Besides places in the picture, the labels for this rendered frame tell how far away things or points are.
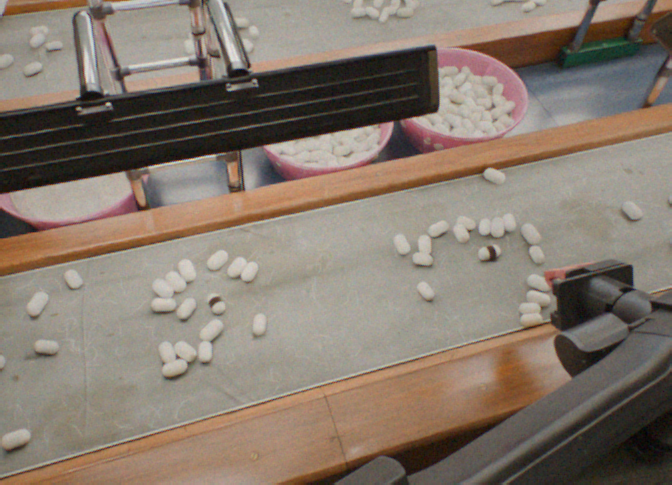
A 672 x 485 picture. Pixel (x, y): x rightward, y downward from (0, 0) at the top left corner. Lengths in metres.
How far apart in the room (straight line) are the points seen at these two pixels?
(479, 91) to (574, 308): 0.63
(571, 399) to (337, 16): 1.07
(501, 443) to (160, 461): 0.44
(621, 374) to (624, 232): 0.57
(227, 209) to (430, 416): 0.45
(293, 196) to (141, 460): 0.46
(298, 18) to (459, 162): 0.54
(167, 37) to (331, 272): 0.68
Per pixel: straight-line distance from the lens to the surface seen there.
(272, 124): 0.68
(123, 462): 0.83
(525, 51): 1.47
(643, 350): 0.61
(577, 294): 0.77
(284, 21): 1.42
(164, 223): 0.99
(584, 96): 1.47
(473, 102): 1.26
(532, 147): 1.17
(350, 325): 0.90
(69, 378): 0.92
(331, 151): 1.12
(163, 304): 0.91
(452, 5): 1.52
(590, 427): 0.55
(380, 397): 0.83
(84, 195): 1.10
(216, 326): 0.88
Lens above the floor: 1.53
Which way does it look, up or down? 53 degrees down
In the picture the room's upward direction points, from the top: 4 degrees clockwise
